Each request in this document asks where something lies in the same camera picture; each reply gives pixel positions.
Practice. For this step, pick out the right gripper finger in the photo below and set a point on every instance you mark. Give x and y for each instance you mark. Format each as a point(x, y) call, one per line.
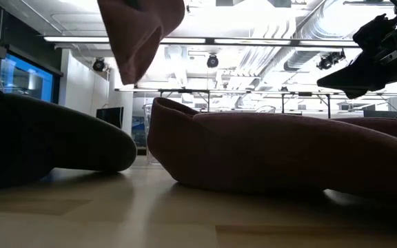
point(355, 93)
point(353, 77)

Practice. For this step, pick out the maroon fabric hat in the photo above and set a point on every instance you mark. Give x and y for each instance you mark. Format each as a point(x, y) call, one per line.
point(271, 151)
point(140, 38)

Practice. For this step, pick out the black ceiling spotlight cluster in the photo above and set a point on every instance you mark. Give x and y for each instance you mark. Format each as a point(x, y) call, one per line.
point(329, 60)

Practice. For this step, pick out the black monitor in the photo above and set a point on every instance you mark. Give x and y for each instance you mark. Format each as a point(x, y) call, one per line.
point(110, 117)
point(381, 113)

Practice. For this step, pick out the long ceiling light strip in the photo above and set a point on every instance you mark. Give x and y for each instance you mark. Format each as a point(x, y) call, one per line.
point(253, 42)

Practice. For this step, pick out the long table with black legs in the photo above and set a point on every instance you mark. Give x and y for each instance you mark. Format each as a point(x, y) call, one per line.
point(240, 91)

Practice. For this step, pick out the clear plastic bin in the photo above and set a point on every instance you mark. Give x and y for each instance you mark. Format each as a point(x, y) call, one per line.
point(148, 137)

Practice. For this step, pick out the blue-lit window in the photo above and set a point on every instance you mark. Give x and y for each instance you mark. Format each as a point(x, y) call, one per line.
point(22, 79)

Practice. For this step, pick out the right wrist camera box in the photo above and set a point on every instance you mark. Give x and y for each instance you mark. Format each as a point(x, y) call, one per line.
point(374, 32)

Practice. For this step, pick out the silver ventilation duct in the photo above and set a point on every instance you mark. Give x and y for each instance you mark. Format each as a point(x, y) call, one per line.
point(308, 58)

